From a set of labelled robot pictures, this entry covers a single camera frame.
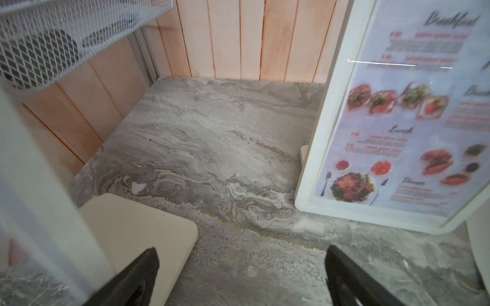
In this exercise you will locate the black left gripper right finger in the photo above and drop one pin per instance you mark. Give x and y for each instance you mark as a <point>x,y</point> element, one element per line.
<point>349,284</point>

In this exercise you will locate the white menu holder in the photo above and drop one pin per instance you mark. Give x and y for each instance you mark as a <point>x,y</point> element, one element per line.
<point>478,232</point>
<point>83,247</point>
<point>352,34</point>

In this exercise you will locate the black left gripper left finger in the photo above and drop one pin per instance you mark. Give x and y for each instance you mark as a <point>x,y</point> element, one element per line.
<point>133,286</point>

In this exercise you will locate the special menu sheet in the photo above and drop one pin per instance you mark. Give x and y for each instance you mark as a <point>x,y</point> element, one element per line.
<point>413,134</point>

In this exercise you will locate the white wire wall shelf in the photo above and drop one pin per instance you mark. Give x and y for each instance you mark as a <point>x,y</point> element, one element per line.
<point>42,41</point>

